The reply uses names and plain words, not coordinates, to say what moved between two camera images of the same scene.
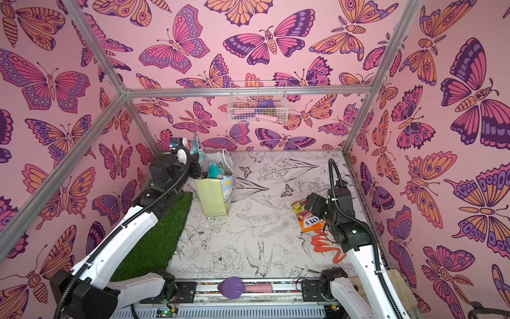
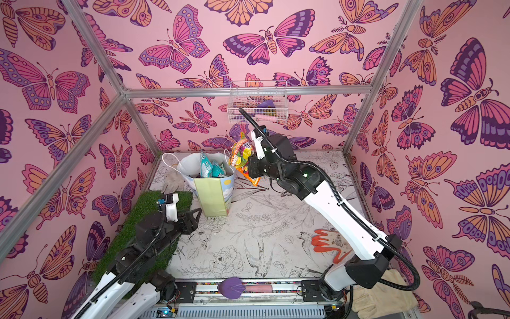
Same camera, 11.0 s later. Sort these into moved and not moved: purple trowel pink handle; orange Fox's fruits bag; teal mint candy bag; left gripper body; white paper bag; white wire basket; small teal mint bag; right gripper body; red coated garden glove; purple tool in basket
Moved: small teal mint bag; right gripper body; left gripper body; orange Fox's fruits bag
Not moved: white paper bag; white wire basket; red coated garden glove; purple tool in basket; purple trowel pink handle; teal mint candy bag
